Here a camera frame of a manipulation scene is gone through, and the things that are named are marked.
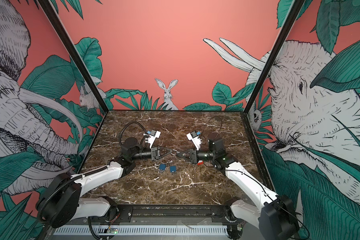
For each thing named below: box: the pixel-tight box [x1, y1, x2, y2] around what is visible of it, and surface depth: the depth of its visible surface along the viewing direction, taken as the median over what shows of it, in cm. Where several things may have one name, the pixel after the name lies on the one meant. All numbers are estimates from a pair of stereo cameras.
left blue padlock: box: [159, 164, 166, 171], surface depth 92 cm
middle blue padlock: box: [170, 166, 177, 173], surface depth 92 cm
